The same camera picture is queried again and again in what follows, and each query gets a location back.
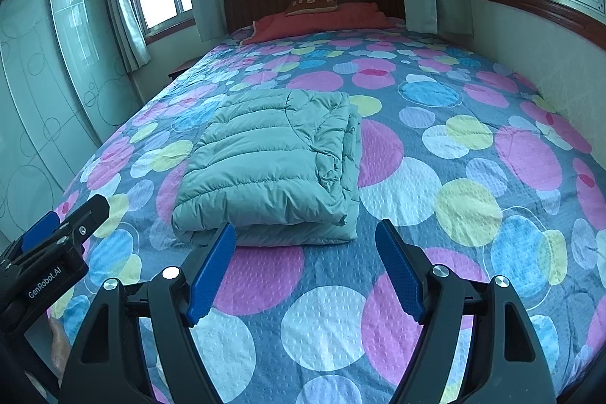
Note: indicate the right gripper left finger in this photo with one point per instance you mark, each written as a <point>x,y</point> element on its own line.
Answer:
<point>107,362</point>

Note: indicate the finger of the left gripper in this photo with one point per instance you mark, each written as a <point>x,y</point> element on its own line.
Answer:
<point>77,227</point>
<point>37,234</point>

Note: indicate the teal quilted puffer jacket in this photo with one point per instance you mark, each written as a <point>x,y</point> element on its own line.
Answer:
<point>280,165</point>

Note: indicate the person's hand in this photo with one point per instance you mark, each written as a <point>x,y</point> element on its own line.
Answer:
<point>60,349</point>

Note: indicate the glossy sliding wardrobe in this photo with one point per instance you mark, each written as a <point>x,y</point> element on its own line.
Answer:
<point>64,91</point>

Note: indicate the dark bedside table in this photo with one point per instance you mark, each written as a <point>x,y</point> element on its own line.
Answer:
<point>182,68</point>

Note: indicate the brown embroidered cushion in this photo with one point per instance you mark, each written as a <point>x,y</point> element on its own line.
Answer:
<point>297,7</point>

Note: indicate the red pillow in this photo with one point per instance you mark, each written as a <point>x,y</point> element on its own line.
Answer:
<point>348,16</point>

